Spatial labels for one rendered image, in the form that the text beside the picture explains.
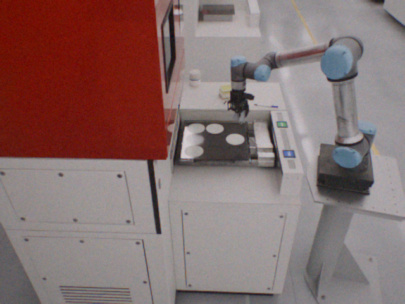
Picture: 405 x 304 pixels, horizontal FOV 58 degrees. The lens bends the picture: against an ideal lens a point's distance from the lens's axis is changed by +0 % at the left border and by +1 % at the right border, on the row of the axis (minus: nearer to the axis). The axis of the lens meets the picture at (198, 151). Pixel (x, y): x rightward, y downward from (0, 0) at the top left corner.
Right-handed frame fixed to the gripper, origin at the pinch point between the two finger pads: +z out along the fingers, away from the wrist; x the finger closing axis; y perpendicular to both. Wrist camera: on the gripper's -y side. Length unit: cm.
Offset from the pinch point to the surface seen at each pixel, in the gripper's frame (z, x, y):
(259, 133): 13.1, 3.5, -12.7
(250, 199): 21.5, 23.6, 29.5
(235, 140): 10.8, -2.0, 3.5
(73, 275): 50, -37, 96
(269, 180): 21.3, 24.3, 12.3
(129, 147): -26, 1, 75
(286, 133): 7.0, 20.4, -11.5
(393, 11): 74, -54, -557
